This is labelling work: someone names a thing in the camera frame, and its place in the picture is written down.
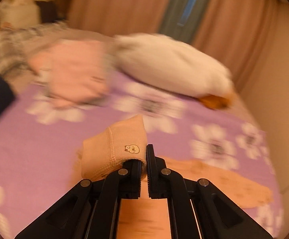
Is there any orange duck print garment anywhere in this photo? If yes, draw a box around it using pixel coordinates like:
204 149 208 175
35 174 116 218
78 115 273 238

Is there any purple floral bed sheet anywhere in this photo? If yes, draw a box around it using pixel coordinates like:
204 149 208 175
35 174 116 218
0 72 284 238

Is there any white plush duck toy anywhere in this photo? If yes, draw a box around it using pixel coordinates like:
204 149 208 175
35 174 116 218
113 33 235 110

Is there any folded pink garment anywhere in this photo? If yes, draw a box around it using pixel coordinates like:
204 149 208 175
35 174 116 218
28 39 109 109

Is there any peach window curtain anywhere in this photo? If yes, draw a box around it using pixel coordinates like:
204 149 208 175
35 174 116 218
69 0 280 88

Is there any plaid grey blanket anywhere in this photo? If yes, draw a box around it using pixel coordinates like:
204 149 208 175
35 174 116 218
0 21 68 75

